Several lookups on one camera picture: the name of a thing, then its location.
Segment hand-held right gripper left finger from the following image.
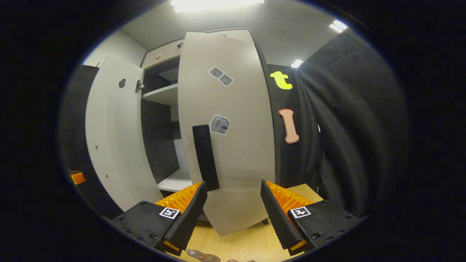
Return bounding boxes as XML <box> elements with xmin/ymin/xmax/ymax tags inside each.
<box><xmin>109</xmin><ymin>181</ymin><xmax>208</xmax><ymax>257</ymax></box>

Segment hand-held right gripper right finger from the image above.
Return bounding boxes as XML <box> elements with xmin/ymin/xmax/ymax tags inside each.
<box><xmin>260</xmin><ymin>179</ymin><xmax>366</xmax><ymax>256</ymax></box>

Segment large ceiling light panel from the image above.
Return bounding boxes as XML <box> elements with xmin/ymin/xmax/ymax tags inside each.
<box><xmin>170</xmin><ymin>0</ymin><xmax>264</xmax><ymax>13</ymax></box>

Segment grey cabinet with shelves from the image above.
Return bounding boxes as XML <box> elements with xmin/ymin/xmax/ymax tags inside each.
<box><xmin>140</xmin><ymin>28</ymin><xmax>281</xmax><ymax>225</ymax></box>

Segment black backdrop cloth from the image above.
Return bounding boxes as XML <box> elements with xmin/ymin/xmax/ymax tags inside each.
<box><xmin>58</xmin><ymin>29</ymin><xmax>412</xmax><ymax>219</ymax></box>

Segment grey cabinet door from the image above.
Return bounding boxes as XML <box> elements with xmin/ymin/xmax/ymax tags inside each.
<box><xmin>177</xmin><ymin>32</ymin><xmax>276</xmax><ymax>237</ymax></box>
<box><xmin>85</xmin><ymin>55</ymin><xmax>163</xmax><ymax>212</ymax></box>

